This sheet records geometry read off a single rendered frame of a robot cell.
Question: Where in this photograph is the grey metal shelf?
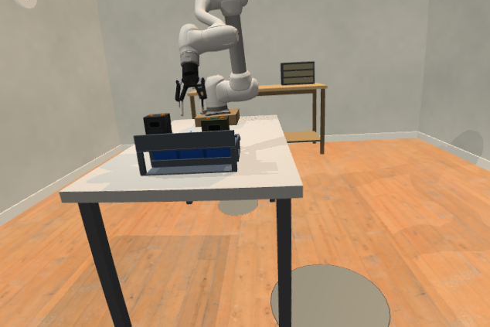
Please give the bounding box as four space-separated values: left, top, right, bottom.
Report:
134 130 240 176

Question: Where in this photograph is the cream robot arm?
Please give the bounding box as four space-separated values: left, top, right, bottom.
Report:
179 0 259 116

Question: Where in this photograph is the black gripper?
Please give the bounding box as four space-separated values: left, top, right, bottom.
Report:
175 63 207 116

